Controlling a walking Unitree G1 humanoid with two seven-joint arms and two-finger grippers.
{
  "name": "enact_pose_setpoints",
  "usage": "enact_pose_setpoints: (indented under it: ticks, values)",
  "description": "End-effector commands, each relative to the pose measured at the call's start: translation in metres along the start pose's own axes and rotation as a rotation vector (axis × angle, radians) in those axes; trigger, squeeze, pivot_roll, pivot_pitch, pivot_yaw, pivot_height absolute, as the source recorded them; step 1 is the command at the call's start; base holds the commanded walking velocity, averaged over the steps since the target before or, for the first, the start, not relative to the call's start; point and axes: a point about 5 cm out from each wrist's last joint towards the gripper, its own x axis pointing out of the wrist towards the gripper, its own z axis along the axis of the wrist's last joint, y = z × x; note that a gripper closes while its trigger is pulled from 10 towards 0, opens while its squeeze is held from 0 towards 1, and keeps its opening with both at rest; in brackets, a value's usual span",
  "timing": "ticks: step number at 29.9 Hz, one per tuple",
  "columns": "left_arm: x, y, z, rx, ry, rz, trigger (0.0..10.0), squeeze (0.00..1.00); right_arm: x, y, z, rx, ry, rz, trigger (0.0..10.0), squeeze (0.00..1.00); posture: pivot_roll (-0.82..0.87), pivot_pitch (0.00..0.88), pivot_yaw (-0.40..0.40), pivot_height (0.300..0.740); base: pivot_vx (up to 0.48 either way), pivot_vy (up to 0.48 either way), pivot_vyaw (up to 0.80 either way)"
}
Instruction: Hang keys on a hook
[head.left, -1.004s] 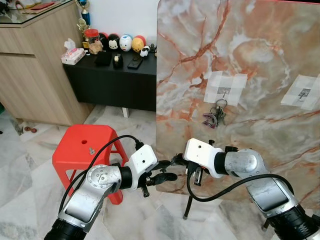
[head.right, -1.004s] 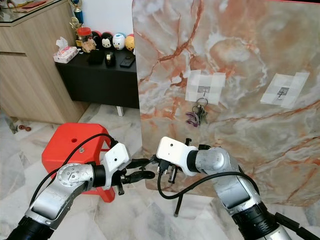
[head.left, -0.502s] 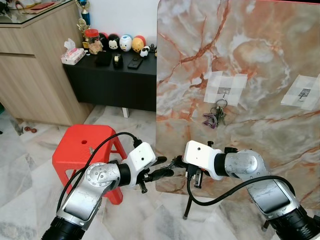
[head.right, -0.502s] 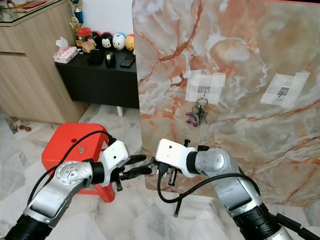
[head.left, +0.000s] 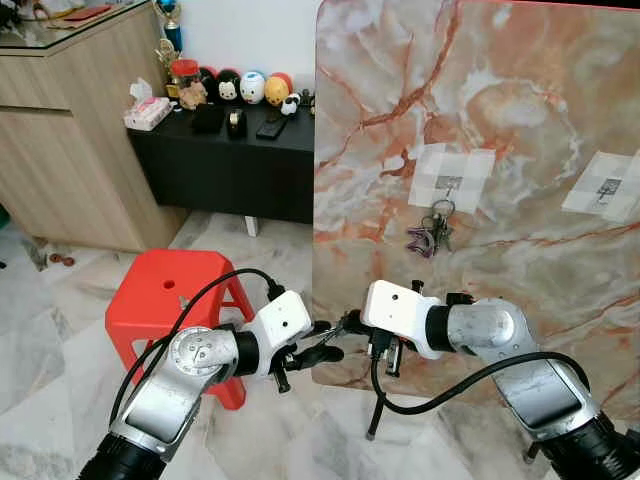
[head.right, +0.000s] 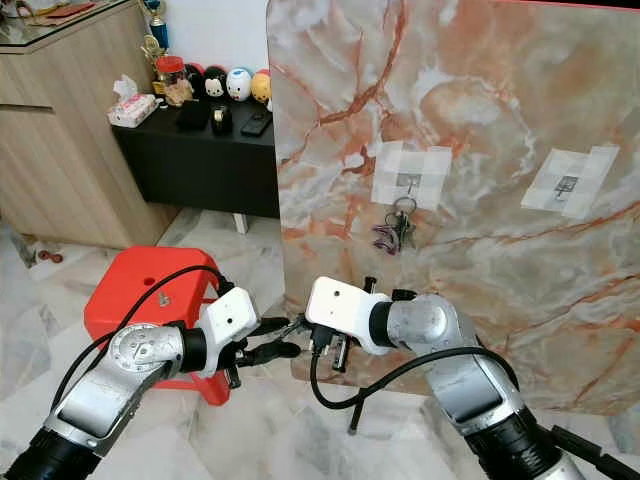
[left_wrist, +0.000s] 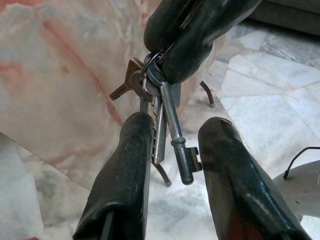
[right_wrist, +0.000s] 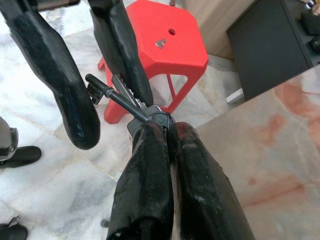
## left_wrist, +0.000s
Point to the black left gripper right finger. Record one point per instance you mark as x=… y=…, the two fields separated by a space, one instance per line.
x=237 y=190

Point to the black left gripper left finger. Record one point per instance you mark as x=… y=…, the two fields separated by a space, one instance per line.
x=120 y=180

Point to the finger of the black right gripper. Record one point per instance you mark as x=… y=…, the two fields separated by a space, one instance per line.
x=195 y=50
x=162 y=27

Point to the metal key bunch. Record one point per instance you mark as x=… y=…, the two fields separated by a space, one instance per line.
x=175 y=125

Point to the brown curved table leg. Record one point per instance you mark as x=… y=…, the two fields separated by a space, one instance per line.
x=163 y=175
x=208 y=92

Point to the silver robot left leg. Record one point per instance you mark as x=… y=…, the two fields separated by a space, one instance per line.
x=302 y=190

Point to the black low TV console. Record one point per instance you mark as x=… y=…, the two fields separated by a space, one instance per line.
x=287 y=15

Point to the pink marble table board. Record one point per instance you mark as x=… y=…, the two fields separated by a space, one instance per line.
x=62 y=87

